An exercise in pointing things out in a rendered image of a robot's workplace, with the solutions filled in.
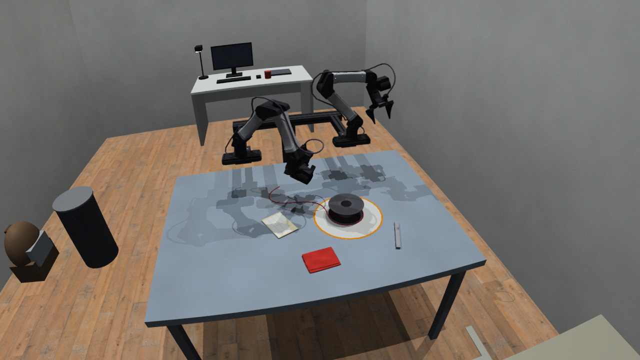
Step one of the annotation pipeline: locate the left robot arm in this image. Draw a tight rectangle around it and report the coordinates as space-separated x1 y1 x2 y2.
316 69 391 144

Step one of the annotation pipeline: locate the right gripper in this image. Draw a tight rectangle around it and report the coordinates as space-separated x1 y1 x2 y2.
284 165 316 183

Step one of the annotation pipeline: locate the red cloth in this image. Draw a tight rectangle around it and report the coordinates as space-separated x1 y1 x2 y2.
302 247 341 274

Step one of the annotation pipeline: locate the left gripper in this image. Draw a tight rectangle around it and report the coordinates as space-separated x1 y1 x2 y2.
365 91 394 124

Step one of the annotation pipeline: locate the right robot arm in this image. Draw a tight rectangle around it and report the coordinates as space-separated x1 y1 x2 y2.
222 99 314 185

